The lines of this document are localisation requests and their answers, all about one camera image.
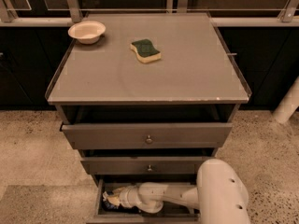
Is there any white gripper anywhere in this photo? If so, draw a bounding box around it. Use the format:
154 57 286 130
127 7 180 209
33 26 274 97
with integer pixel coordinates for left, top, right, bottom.
107 186 140 208

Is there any blue chip bag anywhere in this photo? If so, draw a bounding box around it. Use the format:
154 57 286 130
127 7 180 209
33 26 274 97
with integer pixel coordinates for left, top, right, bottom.
102 191 121 211

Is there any grey bottom drawer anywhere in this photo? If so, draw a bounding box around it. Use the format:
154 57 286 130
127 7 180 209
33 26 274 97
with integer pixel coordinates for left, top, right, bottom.
86 175 201 224

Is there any grey drawer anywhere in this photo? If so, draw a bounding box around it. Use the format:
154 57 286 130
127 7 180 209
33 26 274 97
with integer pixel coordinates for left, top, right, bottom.
81 147 214 175
86 175 201 224
59 105 234 150

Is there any grey middle drawer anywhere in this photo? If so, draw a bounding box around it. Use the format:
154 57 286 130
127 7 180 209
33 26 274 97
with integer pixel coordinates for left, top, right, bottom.
81 147 214 175

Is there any top drawer knob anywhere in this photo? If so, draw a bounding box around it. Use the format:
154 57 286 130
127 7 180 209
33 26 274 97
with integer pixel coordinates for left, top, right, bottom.
145 135 153 144

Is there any grey top drawer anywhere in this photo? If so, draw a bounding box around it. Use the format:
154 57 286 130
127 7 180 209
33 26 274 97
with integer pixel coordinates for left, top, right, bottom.
59 105 234 150

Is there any grey drawer cabinet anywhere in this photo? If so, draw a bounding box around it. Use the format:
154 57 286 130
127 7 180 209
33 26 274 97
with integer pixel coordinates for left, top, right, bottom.
45 12 252 224

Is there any green yellow sponge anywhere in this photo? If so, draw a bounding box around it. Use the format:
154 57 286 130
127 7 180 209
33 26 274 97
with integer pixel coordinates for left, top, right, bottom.
130 39 162 63

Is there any white paper bowl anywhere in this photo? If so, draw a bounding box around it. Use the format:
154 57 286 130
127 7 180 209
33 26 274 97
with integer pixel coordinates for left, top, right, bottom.
68 21 106 45

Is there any white pipe post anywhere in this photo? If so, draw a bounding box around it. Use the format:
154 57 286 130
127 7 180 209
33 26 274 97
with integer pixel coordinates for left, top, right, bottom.
273 77 299 123

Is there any metal window rail frame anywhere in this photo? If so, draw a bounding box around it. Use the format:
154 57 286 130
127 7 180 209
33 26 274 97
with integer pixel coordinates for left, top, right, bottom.
1 0 299 27

